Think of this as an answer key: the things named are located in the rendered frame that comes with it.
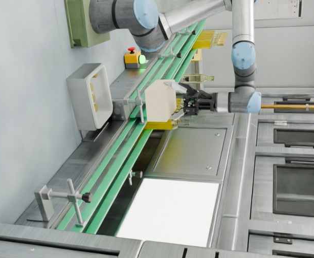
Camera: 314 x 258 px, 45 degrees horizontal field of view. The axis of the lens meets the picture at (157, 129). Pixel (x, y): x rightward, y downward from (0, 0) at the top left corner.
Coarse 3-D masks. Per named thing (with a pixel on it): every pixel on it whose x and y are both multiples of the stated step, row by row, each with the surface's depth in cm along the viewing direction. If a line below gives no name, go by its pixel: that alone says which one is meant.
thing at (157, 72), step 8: (176, 40) 244; (184, 40) 242; (168, 48) 231; (176, 48) 229; (160, 64) 207; (168, 64) 205; (152, 72) 197; (160, 72) 196; (144, 80) 188; (152, 80) 187; (144, 88) 180; (136, 96) 173; (144, 96) 171
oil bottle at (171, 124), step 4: (168, 120) 173; (172, 120) 172; (176, 120) 173; (148, 124) 176; (152, 124) 176; (156, 124) 175; (160, 124) 175; (164, 124) 174; (168, 124) 174; (172, 124) 173; (176, 124) 173; (144, 128) 178; (148, 128) 178; (152, 128) 177; (156, 128) 176; (160, 128) 176; (164, 128) 175; (168, 128) 175; (172, 128) 174
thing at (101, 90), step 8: (96, 72) 148; (104, 72) 157; (88, 80) 142; (96, 80) 159; (104, 80) 158; (88, 88) 143; (96, 88) 161; (104, 88) 160; (96, 96) 163; (104, 96) 162; (104, 104) 164; (112, 104) 164; (96, 112) 164; (104, 112) 163; (112, 112) 164; (96, 120) 150; (104, 120) 157
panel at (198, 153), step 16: (176, 128) 196; (192, 128) 195; (208, 128) 193; (224, 128) 191; (160, 144) 183; (176, 144) 183; (192, 144) 181; (208, 144) 180; (224, 144) 177; (160, 160) 172; (176, 160) 171; (192, 160) 169; (208, 160) 168; (224, 160) 165; (144, 176) 162; (160, 176) 161; (176, 176) 159; (192, 176) 158; (208, 176) 157; (224, 176) 156; (128, 208) 144; (208, 240) 126
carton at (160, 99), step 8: (160, 80) 151; (168, 80) 150; (152, 88) 141; (160, 88) 140; (168, 88) 142; (152, 96) 139; (160, 96) 138; (168, 96) 143; (152, 104) 140; (160, 104) 139; (168, 104) 143; (152, 112) 141; (160, 112) 140; (168, 112) 143; (152, 120) 143; (160, 120) 142
